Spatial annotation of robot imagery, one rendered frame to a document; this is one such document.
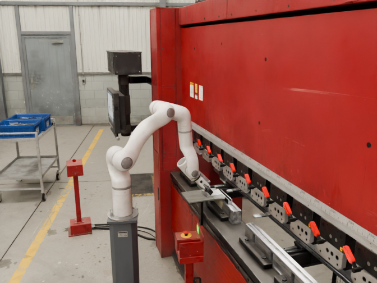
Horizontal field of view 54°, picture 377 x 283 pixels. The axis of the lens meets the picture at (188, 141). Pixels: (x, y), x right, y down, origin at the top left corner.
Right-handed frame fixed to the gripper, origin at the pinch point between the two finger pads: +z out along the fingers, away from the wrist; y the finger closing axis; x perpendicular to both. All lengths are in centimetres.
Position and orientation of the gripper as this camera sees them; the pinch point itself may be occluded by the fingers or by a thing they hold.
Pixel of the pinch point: (208, 190)
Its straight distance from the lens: 262.4
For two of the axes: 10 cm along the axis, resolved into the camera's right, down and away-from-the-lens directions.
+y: -4.1, -2.4, 8.8
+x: -7.0, 7.0, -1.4
